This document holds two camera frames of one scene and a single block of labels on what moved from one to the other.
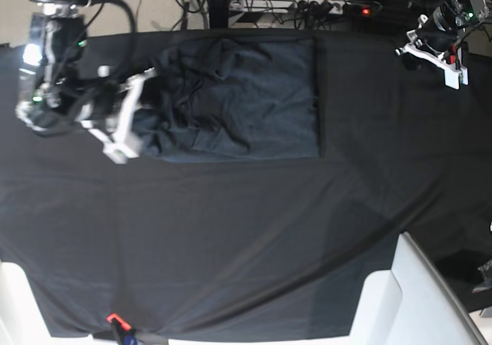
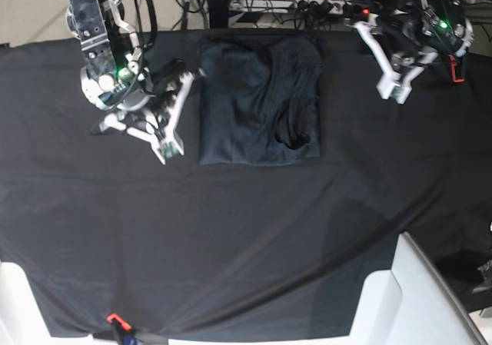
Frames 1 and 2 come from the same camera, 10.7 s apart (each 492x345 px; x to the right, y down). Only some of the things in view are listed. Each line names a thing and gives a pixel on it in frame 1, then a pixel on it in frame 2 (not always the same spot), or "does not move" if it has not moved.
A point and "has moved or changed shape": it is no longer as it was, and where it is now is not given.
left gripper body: [108, 100] → [167, 89]
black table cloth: [250, 249] does not move
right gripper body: [437, 35] → [405, 36]
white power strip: [288, 4] does not move
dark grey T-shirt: [222, 98] has moved or changed shape
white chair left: [21, 320] does not move
